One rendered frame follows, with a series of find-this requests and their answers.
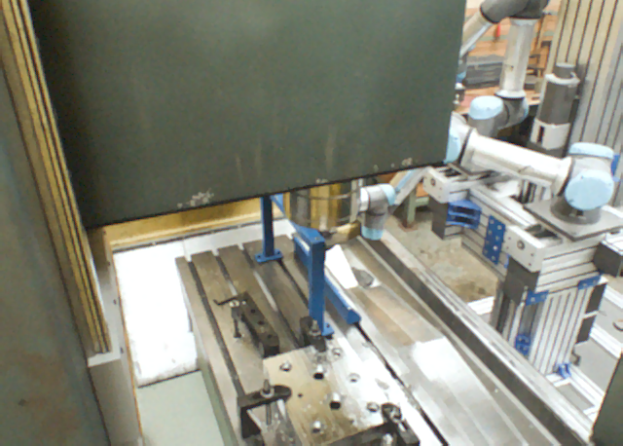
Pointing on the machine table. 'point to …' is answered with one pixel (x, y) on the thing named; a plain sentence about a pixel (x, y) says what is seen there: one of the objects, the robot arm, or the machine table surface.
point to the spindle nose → (324, 205)
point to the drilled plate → (292, 410)
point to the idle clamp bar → (249, 312)
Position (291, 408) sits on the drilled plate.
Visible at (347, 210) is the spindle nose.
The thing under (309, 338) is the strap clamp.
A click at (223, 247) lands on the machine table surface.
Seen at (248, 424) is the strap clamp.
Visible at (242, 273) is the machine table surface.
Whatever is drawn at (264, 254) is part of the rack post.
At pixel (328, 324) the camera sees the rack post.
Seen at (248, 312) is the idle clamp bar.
